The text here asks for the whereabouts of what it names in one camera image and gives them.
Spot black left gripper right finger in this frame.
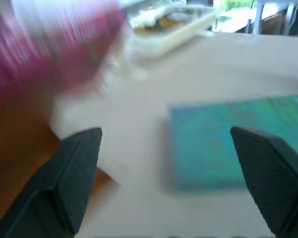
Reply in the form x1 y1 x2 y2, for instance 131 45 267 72
229 126 298 238

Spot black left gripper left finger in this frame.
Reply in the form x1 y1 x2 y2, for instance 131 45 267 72
0 127 103 238

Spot teal green book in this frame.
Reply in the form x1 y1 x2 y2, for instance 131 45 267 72
167 95 298 191

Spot pink blurred cloth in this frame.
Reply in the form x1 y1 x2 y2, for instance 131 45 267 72
0 0 126 100

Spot clear plastic container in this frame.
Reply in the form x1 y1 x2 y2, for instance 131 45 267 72
121 4 223 80

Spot white metal frame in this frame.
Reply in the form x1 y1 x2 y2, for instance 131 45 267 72
253 0 298 35

